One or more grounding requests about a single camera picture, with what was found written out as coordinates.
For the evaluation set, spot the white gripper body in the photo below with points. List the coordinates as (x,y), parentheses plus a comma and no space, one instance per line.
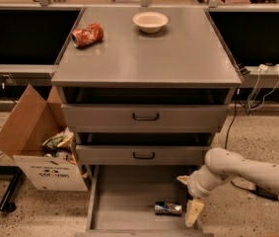
(195,188)

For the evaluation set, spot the crushed blue silver redbull can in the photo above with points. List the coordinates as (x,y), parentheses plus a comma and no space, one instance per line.
(167,207)

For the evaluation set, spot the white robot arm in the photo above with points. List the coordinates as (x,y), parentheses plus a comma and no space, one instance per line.
(222,165)

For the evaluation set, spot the grey open bottom drawer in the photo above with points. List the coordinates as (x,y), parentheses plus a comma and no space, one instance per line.
(123,199)

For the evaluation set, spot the grey middle drawer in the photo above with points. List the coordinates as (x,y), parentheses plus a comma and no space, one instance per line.
(141,155)

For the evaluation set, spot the grey metal drawer cabinet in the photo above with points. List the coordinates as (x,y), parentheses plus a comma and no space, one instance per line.
(184,63)

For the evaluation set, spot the grey top drawer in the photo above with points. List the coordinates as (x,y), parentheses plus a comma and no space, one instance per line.
(145,118)

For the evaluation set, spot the crushed red soda can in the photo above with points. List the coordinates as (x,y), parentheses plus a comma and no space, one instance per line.
(87,35)

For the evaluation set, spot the black power brick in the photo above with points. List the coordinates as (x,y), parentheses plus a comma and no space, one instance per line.
(265,193)

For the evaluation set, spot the cardboard box with trash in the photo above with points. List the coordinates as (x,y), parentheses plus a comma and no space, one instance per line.
(32,121)

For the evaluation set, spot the white paper bowl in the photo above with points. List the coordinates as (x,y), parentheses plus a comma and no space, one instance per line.
(150,22)

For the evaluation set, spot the black table leg frame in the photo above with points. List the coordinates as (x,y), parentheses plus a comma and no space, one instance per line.
(14,175)

